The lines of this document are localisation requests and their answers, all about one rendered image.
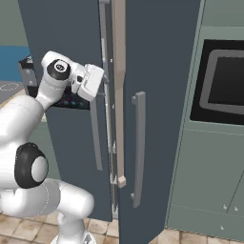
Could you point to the black built-in oven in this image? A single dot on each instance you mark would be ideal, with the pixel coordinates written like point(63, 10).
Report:
point(222, 82)

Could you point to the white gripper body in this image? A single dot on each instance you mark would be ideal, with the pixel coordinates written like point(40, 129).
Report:
point(91, 82)

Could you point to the plain dark blue fridge door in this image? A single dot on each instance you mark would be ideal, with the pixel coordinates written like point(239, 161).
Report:
point(162, 95)

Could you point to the grey hob with white rings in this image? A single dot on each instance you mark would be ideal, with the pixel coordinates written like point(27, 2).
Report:
point(8, 87)

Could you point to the green base cupboard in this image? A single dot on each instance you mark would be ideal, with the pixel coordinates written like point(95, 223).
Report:
point(47, 152)

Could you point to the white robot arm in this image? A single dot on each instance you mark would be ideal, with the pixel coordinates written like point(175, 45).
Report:
point(19, 127)

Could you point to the dark blue fridge door with dispenser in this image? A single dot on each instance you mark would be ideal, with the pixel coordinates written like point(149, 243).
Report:
point(66, 28)

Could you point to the black fridge dispenser panel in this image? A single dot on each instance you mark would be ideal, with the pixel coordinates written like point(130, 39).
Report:
point(75, 103)

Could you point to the tall green cupboard unit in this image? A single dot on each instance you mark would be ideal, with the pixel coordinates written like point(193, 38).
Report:
point(206, 165)

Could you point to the beige fridge door seal strip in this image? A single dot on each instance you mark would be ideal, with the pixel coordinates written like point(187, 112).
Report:
point(119, 47)

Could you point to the small white cupboard knob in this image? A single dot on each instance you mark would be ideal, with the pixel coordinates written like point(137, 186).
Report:
point(236, 208)
point(221, 227)
point(225, 207)

